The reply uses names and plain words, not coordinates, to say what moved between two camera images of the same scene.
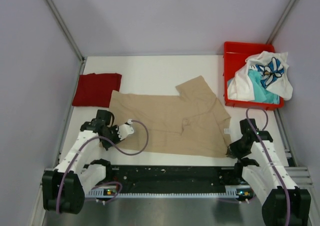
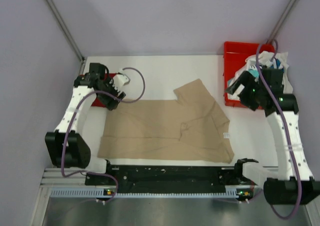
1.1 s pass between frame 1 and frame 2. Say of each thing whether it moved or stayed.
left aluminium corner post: stayed
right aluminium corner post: stayed
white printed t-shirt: stayed
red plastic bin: stayed
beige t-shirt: moved
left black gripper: moved
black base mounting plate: stayed
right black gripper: moved
